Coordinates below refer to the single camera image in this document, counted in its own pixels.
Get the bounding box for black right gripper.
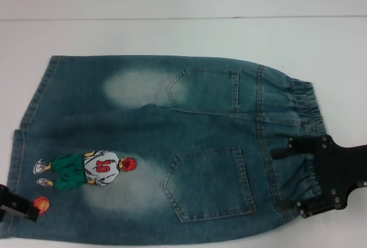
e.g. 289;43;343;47
270;135;367;219

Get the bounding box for blue denim shorts with print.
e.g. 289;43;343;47
5;55;323;248

